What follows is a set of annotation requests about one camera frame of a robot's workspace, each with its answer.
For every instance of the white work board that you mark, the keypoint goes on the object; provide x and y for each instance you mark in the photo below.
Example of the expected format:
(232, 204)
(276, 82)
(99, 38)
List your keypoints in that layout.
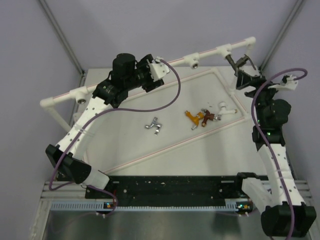
(172, 145)

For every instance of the white PVC pipe frame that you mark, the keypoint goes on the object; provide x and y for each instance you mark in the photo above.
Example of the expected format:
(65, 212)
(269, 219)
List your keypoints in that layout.
(150, 100)

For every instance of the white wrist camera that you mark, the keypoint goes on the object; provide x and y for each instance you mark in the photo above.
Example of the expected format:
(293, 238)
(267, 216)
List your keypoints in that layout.
(158, 69)
(288, 83)

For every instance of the white faucet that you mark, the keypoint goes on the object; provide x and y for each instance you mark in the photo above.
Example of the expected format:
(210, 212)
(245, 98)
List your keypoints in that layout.
(224, 111)

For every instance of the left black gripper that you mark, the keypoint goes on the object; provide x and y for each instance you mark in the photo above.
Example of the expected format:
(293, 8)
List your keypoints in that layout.
(144, 65)

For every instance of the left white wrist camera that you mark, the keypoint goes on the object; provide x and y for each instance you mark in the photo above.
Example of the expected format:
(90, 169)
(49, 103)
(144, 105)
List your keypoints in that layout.
(158, 69)

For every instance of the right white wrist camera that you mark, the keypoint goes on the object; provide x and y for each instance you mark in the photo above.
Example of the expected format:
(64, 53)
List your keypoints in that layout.
(288, 83)

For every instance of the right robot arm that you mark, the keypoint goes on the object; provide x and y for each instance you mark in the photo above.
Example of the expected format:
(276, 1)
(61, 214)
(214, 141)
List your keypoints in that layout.
(283, 211)

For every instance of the dark grey faucet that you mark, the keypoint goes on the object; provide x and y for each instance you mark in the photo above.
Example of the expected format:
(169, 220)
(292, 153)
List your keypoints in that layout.
(239, 63)

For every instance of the brown red faucet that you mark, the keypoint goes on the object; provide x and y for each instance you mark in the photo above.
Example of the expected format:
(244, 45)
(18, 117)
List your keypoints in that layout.
(207, 116)

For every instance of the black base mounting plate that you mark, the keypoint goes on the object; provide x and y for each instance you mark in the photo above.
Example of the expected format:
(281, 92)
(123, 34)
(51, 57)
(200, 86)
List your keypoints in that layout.
(170, 191)

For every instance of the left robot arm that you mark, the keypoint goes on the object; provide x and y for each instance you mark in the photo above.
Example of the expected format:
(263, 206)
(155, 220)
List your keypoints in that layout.
(126, 74)

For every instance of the orange gold faucet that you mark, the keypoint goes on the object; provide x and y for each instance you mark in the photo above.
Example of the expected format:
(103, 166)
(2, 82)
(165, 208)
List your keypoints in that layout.
(195, 118)

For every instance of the chrome silver faucet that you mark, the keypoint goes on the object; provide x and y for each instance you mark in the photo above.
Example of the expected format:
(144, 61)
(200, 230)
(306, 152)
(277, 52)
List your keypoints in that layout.
(154, 124)

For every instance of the grey slotted cable duct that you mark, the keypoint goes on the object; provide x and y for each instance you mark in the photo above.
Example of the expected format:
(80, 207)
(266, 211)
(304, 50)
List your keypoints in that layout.
(228, 205)

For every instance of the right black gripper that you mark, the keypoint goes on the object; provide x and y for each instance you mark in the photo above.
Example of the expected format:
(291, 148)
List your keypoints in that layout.
(244, 78)

